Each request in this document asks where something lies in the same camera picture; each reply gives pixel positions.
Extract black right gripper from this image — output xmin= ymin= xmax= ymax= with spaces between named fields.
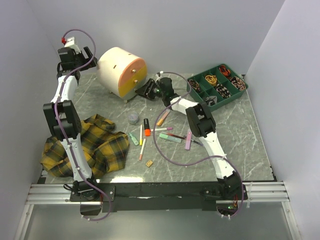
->
xmin=134 ymin=79 xmax=165 ymax=101

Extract round beige drawer cabinet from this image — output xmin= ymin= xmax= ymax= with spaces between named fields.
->
xmin=97 ymin=47 xmax=148 ymax=102

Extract small green stapler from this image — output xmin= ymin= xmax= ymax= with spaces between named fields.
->
xmin=129 ymin=132 xmax=140 ymax=146

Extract small wooden eraser block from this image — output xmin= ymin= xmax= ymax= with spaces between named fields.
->
xmin=145 ymin=160 xmax=153 ymax=168

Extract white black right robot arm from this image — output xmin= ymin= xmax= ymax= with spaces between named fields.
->
xmin=135 ymin=77 xmax=245 ymax=201

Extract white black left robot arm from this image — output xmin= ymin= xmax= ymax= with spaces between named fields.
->
xmin=43 ymin=46 xmax=100 ymax=201

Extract clear jar with beads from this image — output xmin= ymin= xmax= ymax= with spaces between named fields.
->
xmin=127 ymin=111 xmax=139 ymax=125

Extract orange pink marker pen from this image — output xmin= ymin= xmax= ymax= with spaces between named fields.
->
xmin=156 ymin=109 xmax=171 ymax=127

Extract orange black highlighter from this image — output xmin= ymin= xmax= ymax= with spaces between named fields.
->
xmin=143 ymin=118 xmax=151 ymax=137

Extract yellow marker pen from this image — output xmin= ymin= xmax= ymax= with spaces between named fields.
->
xmin=139 ymin=124 xmax=143 ymax=146

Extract purple tipped white pen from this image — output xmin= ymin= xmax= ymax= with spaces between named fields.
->
xmin=151 ymin=127 xmax=173 ymax=132

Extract mint green highlighter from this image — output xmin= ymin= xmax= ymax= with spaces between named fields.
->
xmin=159 ymin=133 xmax=182 ymax=143

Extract brown black hair scrunchie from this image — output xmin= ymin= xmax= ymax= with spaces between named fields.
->
xmin=188 ymin=79 xmax=201 ymax=93

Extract dark red pen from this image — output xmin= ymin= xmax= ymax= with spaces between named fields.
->
xmin=167 ymin=133 xmax=186 ymax=140

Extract lilac highlighter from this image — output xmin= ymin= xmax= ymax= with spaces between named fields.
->
xmin=184 ymin=128 xmax=192 ymax=151

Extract pink tipped white pen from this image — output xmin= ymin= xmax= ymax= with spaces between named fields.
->
xmin=139 ymin=138 xmax=147 ymax=161

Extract yellow plaid shirt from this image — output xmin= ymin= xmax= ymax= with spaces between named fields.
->
xmin=40 ymin=114 xmax=130 ymax=179

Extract grey hair scrunchie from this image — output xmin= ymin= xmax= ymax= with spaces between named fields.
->
xmin=204 ymin=95 xmax=218 ymax=107

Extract purple blue pen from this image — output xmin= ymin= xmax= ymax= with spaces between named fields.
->
xmin=191 ymin=139 xmax=204 ymax=147

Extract green compartment organizer tray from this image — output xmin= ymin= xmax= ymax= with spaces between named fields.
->
xmin=186 ymin=63 xmax=249 ymax=112

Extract beige black hair scrunchie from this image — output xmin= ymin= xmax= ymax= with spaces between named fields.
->
xmin=215 ymin=83 xmax=231 ymax=99

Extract pink black hair scrunchie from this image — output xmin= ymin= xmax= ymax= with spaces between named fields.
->
xmin=230 ymin=76 xmax=247 ymax=91

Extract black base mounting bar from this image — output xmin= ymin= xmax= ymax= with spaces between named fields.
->
xmin=69 ymin=181 xmax=249 ymax=213

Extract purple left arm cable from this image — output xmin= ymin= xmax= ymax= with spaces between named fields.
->
xmin=54 ymin=29 xmax=114 ymax=222

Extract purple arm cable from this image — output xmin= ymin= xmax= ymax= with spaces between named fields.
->
xmin=152 ymin=71 xmax=245 ymax=219
xmin=54 ymin=29 xmax=114 ymax=222

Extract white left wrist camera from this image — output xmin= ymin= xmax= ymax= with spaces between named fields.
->
xmin=61 ymin=36 xmax=77 ymax=49

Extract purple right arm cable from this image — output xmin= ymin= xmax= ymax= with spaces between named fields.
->
xmin=152 ymin=71 xmax=245 ymax=219

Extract orange black hair ties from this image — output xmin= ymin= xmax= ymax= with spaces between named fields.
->
xmin=218 ymin=65 xmax=232 ymax=77

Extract aluminium rail frame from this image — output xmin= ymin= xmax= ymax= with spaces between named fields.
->
xmin=14 ymin=180 xmax=302 ymax=240

